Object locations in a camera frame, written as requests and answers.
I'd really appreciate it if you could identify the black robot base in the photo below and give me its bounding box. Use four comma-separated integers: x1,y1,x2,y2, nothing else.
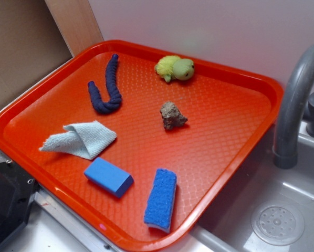
0,160,38,251

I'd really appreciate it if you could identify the brown grey rock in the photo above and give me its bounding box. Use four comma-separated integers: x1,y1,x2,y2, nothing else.
160,101,188,130

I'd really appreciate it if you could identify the yellow green plush turtle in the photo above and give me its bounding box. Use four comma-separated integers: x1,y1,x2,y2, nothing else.
154,55,195,83

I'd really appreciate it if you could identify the blue rectangular block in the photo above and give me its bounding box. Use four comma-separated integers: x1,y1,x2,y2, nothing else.
84,157,134,198

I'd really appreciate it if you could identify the light blue folded cloth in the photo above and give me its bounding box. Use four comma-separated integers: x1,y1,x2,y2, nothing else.
39,121,117,160

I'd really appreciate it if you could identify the blue sponge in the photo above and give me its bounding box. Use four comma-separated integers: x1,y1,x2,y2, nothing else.
143,169,177,234

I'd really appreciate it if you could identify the grey curved faucet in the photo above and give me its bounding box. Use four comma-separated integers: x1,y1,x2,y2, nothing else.
273,45,314,169

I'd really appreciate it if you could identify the grey plastic sink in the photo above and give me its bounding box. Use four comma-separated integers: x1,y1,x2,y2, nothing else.
191,130,314,251

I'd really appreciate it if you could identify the light wooden board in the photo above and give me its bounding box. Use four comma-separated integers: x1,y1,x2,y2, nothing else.
45,0,104,56

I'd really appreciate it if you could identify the round sink drain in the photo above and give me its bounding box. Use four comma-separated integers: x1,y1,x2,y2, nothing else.
251,201,305,246

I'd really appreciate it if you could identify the brown cardboard panel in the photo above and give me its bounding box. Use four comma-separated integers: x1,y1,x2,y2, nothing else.
0,1,71,110

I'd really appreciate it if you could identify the dark blue twisted rope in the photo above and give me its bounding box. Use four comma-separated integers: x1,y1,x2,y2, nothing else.
87,53,123,114

